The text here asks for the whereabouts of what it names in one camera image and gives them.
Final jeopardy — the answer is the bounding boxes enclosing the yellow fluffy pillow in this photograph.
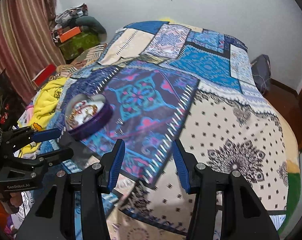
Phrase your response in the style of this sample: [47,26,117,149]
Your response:
[159,17,176,24]

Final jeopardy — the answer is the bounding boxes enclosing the orange box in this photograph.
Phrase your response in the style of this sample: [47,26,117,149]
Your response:
[59,27,81,43]

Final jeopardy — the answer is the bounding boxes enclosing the purple heart-shaped jewelry box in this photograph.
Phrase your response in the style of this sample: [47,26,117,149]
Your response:
[64,94,113,141]

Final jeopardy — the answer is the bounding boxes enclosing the silver earrings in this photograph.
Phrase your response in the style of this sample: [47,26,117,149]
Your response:
[115,118,125,135]

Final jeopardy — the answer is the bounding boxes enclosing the striped red curtain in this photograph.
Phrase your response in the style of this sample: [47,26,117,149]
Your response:
[0,0,65,102]

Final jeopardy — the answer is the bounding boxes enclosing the gold bangle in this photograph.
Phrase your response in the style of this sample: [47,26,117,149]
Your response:
[66,100,104,129]

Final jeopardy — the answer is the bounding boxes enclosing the dark blue bag on floor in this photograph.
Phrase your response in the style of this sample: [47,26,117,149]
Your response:
[251,54,271,95]

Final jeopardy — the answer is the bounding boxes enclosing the pile of clothes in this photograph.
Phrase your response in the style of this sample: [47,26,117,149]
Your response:
[51,3,107,43]

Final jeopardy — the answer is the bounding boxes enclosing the green patterned cloth-covered stand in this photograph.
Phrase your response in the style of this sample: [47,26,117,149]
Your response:
[58,31,99,61]

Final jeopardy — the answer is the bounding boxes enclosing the yellow towel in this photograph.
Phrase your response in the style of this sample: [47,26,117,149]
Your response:
[17,76,69,158]

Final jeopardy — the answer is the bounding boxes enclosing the patchwork patterned bedspread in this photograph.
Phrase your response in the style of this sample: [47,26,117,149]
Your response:
[35,20,302,240]

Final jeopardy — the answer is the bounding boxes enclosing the red box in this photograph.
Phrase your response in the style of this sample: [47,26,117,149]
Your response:
[32,64,56,87]

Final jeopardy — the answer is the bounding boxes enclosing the left hand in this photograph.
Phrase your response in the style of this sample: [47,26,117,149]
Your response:
[10,192,22,207]

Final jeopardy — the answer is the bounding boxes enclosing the brown striped blanket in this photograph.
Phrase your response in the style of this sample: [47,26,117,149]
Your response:
[48,43,108,81]

